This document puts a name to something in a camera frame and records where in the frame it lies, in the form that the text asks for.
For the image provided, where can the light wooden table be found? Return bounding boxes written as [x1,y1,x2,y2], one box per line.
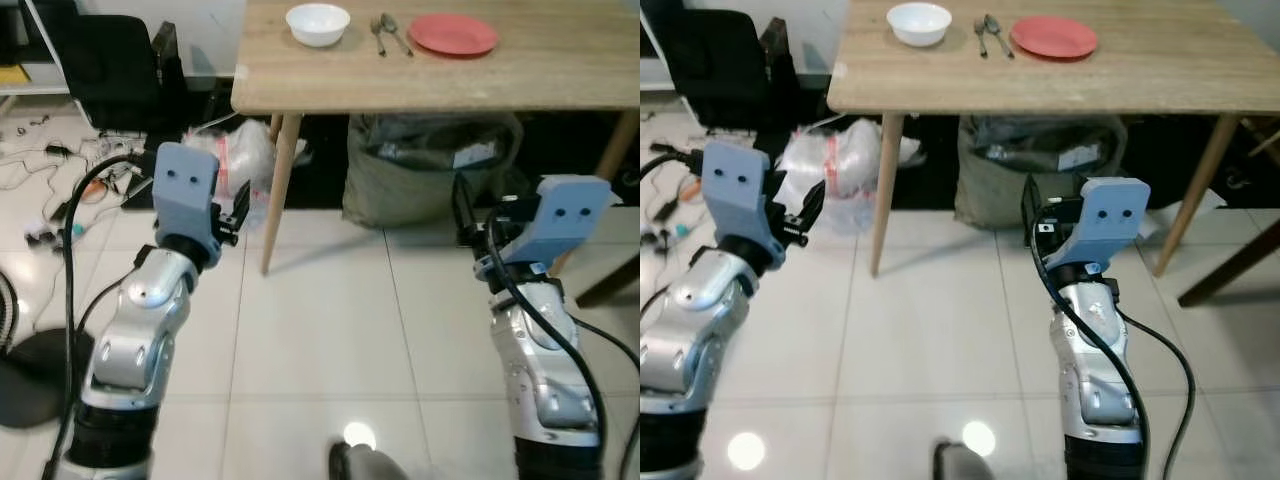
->
[231,0,641,277]
[827,0,1280,280]

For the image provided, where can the white bowl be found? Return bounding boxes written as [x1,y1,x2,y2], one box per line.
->
[285,3,352,48]
[886,2,953,47]

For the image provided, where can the red plate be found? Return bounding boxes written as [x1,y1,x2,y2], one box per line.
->
[1010,15,1099,61]
[408,13,499,58]

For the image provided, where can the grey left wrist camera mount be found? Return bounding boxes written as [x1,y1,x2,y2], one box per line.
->
[152,142,223,247]
[700,140,774,247]

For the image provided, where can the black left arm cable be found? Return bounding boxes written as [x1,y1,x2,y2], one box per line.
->
[44,153,161,480]
[640,148,704,189]

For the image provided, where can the tangled thin floor cables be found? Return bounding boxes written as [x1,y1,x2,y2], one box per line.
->
[640,120,706,256]
[0,112,153,251]

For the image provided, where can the grey-green woven sack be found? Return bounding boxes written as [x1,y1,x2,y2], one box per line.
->
[342,113,525,230]
[954,115,1128,230]

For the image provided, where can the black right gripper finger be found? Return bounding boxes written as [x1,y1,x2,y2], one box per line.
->
[452,174,479,247]
[1020,174,1047,245]

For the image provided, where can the metal spoon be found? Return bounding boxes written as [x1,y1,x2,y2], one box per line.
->
[984,14,1016,60]
[381,13,414,58]

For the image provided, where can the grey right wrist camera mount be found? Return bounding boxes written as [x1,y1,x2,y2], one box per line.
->
[500,174,613,267]
[1046,177,1152,269]

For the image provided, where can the clear plastic bag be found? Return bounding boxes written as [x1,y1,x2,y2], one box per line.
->
[780,118,909,219]
[184,118,279,206]

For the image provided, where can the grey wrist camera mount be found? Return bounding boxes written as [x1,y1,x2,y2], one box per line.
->
[500,174,613,267]
[1046,177,1152,269]
[152,142,223,247]
[700,140,774,247]

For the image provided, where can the white shelf unit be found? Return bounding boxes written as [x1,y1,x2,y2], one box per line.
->
[640,0,669,93]
[0,0,73,98]

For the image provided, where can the black round fan base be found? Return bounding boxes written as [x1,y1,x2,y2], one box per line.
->
[0,329,97,430]

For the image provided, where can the black office chair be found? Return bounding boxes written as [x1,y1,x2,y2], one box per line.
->
[658,8,793,133]
[58,14,187,133]

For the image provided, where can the dark wooden furniture leg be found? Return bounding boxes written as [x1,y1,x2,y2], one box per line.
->
[1177,214,1280,309]
[575,254,641,310]

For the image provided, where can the grey robot foot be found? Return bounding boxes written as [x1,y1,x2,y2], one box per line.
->
[329,442,409,480]

